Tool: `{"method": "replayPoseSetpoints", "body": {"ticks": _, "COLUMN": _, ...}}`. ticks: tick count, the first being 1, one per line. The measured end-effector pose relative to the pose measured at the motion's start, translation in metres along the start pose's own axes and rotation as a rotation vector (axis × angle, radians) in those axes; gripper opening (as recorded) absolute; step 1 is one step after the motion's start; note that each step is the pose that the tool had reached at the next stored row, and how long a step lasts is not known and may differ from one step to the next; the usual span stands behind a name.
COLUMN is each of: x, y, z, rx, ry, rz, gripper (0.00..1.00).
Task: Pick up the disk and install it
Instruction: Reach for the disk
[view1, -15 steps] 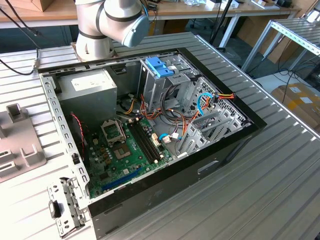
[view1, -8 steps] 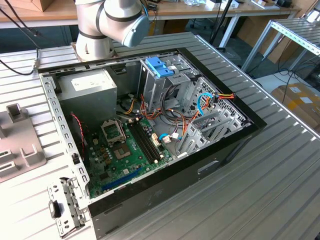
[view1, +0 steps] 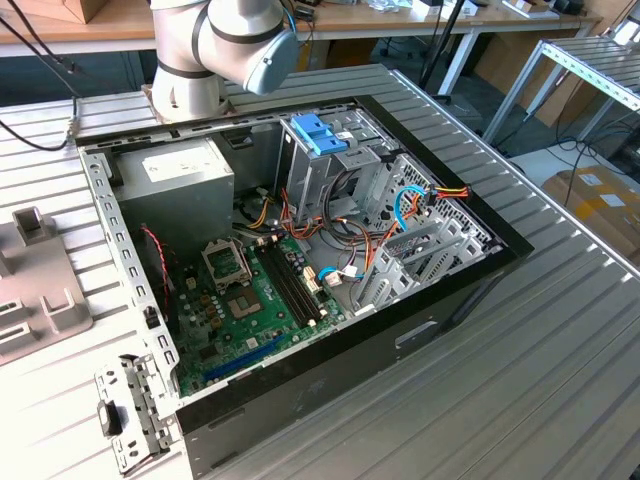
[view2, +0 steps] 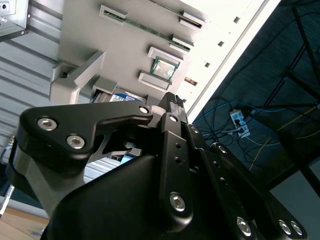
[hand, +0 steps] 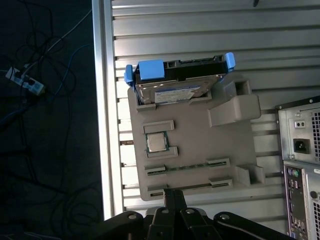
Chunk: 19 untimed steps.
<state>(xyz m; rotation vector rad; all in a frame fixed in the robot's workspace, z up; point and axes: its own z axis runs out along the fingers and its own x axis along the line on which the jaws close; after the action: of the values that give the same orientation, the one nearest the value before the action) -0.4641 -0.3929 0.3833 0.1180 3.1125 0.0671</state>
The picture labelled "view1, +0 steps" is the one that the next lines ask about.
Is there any metal socket cover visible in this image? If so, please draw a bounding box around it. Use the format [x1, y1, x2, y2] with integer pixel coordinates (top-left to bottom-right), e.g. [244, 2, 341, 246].
[199, 238, 252, 290]

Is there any perforated metal disk bay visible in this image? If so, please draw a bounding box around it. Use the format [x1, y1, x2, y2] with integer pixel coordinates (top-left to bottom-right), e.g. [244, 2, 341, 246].
[349, 152, 504, 317]

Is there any blue expansion slot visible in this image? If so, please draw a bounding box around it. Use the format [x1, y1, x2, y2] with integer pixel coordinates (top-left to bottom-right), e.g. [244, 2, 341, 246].
[202, 333, 286, 384]

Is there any black RAM slot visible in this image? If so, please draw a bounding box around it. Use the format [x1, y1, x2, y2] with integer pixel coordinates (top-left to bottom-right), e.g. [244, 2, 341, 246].
[269, 239, 324, 324]
[257, 243, 312, 330]

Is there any long blue SATA wire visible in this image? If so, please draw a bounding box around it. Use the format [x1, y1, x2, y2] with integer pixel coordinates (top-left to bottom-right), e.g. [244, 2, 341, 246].
[393, 185, 431, 232]

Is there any grey parts rack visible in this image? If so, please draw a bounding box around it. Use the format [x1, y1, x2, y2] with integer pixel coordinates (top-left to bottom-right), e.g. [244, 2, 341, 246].
[0, 205, 96, 366]

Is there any tall metal drive cage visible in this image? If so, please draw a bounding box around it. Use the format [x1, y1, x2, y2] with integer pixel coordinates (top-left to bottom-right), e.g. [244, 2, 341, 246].
[273, 108, 401, 227]

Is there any black tripod stand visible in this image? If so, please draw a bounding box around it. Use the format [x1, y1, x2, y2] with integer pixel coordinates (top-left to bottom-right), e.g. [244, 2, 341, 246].
[418, 0, 476, 104]

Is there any grey Dell power supply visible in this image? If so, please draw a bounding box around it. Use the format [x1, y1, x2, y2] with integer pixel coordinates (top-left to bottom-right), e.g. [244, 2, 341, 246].
[112, 135, 236, 261]

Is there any CPU socket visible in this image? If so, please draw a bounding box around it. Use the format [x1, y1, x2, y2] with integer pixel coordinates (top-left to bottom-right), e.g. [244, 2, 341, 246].
[222, 285, 265, 322]

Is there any red yellow power wire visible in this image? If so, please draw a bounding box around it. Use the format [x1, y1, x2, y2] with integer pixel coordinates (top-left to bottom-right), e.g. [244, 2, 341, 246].
[427, 183, 474, 202]

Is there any green motherboard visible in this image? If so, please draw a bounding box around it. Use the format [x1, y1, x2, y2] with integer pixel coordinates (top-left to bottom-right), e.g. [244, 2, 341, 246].
[172, 233, 347, 397]

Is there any black wire loop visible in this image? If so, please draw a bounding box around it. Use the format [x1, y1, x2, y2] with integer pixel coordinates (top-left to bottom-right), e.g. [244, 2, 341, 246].
[321, 167, 386, 246]

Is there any long wooden desk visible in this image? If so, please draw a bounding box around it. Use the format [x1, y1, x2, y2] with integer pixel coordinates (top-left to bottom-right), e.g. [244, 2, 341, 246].
[0, 0, 605, 96]

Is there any small cardboard box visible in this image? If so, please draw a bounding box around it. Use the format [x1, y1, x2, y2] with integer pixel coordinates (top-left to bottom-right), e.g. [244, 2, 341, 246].
[19, 0, 109, 25]

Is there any red black fan wire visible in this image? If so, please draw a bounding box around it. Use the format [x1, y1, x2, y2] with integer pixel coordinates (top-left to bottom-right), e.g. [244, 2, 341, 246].
[140, 225, 176, 301]

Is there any orange black wire bundle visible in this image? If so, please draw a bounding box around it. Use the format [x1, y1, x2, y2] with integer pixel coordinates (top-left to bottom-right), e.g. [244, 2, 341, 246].
[278, 188, 401, 281]

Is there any black case fan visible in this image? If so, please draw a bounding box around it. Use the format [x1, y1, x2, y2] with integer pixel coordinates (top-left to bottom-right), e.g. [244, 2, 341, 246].
[130, 223, 177, 326]

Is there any open black PC case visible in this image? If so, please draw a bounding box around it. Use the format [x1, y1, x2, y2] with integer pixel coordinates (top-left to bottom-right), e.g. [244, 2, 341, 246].
[74, 93, 535, 480]

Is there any yellow black wire bundle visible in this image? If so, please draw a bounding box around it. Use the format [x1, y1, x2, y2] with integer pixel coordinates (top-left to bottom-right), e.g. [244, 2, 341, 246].
[233, 192, 277, 231]

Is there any thin cable with plug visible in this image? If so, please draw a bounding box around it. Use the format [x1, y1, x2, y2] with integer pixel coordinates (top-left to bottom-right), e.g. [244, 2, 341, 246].
[0, 0, 84, 152]

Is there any empty blue disk carrier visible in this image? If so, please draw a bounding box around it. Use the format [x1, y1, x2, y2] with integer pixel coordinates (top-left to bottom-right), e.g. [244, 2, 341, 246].
[289, 113, 348, 157]

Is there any large cardboard box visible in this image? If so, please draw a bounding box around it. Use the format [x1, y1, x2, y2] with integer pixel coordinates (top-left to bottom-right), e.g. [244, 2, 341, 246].
[541, 164, 640, 257]

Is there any black slot cover latch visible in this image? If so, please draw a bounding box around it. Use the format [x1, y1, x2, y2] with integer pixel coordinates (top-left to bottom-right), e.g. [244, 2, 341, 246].
[97, 398, 125, 437]

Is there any brown cardboard sheet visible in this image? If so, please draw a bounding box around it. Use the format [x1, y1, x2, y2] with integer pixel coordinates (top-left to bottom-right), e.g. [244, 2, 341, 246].
[473, 27, 594, 127]

